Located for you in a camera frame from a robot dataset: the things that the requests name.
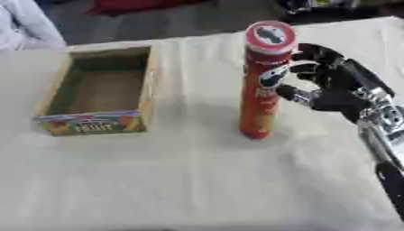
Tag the red object on floor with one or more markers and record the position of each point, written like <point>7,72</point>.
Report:
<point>136,5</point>

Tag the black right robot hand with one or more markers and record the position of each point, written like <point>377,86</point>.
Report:
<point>336,99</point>

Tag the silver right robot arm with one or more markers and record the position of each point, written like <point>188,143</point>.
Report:
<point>386,132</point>

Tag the person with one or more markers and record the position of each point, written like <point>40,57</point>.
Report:
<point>23,25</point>

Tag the open tan cardboard box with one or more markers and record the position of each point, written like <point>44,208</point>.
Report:
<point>100,90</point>

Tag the dark bag on floor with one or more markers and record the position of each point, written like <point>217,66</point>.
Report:
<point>326,9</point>

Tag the red cylindrical snack can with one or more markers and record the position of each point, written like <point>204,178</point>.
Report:
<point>263,84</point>

